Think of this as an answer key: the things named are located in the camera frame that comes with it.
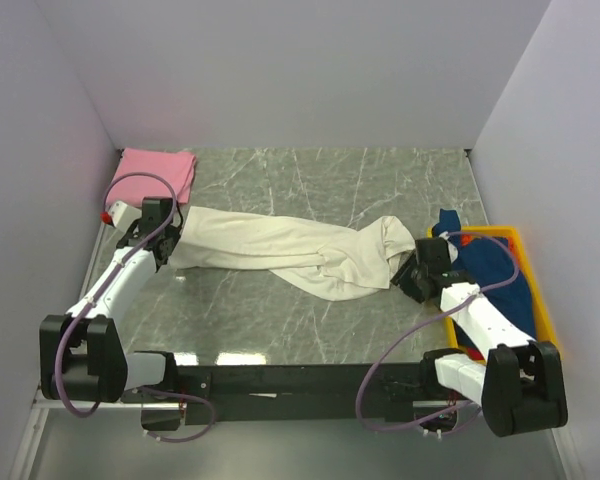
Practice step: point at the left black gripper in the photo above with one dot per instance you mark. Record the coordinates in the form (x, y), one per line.
(174, 231)

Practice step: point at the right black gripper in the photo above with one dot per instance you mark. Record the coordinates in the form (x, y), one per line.
(401, 277)

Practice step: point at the white t shirt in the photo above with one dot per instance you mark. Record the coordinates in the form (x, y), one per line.
(331, 262)

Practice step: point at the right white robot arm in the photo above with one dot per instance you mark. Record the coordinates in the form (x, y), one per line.
(519, 382)

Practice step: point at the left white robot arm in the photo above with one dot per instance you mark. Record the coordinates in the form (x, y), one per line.
(81, 354)

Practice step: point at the folded pink t shirt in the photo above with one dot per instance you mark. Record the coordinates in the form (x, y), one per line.
(178, 169)

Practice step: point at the orange t shirt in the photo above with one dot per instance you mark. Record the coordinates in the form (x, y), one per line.
(513, 247)

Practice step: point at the blue t shirt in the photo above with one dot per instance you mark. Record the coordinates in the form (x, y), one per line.
(488, 264)

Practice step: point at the black base bar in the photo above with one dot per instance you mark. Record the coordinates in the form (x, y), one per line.
(396, 393)

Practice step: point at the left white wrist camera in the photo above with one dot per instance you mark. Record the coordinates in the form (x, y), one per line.
(120, 215)

